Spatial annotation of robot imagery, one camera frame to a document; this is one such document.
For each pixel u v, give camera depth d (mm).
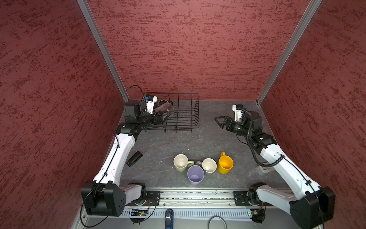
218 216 695
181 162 848
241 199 741
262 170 810
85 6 709
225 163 851
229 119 666
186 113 1120
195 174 813
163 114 680
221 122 667
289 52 897
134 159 852
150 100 655
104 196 378
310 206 379
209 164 827
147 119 648
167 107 726
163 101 1037
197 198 758
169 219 643
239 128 642
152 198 741
